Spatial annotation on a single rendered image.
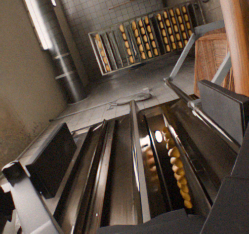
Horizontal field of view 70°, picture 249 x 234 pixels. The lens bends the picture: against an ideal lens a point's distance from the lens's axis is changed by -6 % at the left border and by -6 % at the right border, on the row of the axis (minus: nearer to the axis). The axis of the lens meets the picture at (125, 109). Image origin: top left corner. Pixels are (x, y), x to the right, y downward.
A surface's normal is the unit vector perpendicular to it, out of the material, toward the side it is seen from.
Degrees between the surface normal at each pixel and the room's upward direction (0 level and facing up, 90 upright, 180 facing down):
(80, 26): 90
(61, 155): 180
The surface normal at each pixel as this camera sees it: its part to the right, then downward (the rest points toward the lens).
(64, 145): 0.95, -0.29
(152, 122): 0.00, 0.33
